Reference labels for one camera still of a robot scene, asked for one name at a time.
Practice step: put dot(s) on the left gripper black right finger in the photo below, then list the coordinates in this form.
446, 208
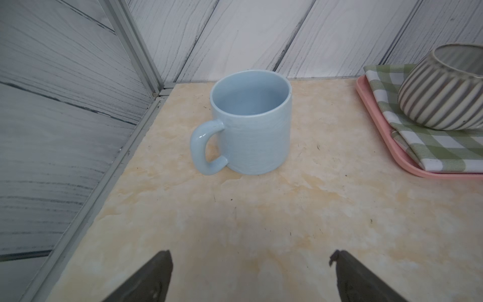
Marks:
355, 282

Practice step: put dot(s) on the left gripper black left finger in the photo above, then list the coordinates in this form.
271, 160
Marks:
149, 283

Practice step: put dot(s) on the pink plastic tray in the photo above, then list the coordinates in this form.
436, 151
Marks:
398, 154

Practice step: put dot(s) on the green checkered cloth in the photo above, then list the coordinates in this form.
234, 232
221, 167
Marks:
433, 150

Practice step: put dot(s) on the light blue ceramic mug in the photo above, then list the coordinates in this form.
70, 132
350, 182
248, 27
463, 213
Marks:
251, 126

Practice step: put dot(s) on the grey aluminium corner post left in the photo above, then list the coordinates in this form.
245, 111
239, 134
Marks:
125, 27

